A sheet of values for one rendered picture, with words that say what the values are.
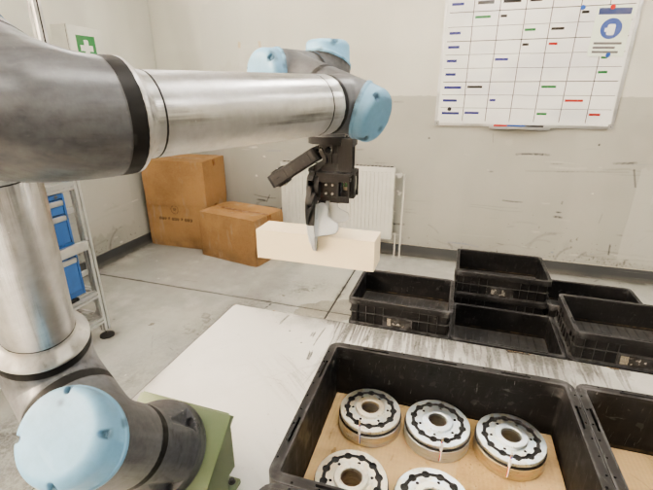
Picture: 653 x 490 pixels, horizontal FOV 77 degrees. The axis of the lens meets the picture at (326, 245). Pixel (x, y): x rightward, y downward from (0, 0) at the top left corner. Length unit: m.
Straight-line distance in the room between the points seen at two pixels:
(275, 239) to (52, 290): 0.40
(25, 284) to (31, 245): 0.05
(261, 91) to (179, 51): 3.78
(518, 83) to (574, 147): 0.62
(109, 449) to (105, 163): 0.36
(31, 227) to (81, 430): 0.24
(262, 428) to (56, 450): 0.45
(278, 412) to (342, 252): 0.40
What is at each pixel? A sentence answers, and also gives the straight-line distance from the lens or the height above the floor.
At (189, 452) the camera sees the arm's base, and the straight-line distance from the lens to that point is 0.73.
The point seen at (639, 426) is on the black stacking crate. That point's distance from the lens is 0.84.
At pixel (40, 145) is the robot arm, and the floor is 1.33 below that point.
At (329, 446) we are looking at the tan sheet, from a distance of 0.73.
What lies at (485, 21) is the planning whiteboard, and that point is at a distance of 3.42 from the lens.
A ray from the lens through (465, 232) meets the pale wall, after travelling 3.58.
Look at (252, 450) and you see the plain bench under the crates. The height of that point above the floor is 0.70.
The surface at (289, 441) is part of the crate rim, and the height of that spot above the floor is 0.92.
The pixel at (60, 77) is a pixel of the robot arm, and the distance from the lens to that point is 0.35.
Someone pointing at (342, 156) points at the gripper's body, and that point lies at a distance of 0.74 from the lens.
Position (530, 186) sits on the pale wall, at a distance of 3.51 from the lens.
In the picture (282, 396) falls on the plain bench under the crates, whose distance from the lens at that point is 1.02.
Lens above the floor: 1.36
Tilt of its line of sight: 21 degrees down
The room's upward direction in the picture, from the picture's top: straight up
